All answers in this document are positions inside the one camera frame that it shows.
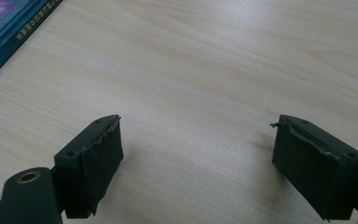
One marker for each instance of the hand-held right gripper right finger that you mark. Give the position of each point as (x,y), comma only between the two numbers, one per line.
(313,174)

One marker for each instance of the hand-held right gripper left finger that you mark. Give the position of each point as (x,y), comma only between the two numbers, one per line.
(87,174)

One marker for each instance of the dark green spine book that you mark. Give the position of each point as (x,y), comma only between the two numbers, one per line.
(15,40)

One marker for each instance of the blue picture book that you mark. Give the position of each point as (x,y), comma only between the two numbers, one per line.
(3,18)

